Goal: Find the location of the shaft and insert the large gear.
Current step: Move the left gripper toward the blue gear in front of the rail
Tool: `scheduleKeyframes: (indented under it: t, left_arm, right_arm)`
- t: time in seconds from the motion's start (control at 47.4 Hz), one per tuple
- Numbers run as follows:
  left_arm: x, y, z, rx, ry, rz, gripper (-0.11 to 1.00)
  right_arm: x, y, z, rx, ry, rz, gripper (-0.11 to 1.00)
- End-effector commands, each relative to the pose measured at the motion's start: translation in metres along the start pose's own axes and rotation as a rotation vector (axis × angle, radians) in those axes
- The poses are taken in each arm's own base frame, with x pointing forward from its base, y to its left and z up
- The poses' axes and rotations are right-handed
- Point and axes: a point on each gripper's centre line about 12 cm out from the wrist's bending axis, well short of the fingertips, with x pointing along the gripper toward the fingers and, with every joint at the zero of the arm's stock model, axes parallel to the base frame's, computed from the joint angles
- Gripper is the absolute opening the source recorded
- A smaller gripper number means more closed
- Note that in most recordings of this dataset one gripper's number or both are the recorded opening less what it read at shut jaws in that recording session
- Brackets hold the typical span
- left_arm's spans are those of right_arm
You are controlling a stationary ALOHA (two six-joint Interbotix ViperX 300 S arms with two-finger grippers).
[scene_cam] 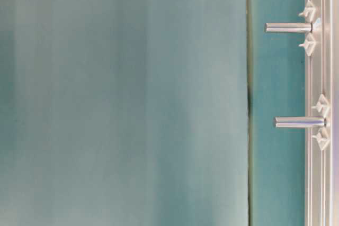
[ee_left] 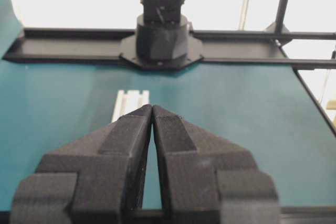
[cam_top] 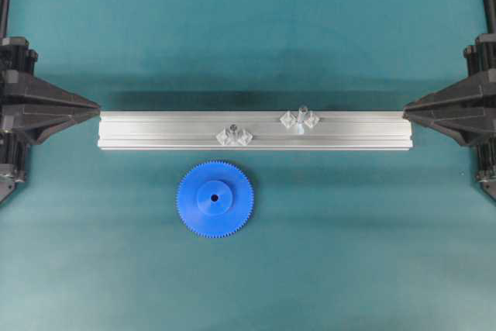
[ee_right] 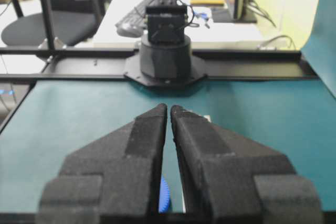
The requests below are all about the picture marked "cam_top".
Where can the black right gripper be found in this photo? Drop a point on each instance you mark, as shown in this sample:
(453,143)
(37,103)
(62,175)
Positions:
(468,127)

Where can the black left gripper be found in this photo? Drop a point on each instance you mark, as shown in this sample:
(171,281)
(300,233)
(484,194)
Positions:
(21,126)

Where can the large blue plastic gear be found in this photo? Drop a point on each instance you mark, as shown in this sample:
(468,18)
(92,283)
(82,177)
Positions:
(215,199)

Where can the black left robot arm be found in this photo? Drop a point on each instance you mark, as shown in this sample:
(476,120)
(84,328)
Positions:
(32,110)

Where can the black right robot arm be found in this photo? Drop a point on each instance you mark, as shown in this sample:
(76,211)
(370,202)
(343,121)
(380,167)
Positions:
(465,111)

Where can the long aluminium extrusion rail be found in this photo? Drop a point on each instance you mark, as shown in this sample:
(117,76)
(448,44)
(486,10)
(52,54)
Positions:
(196,130)

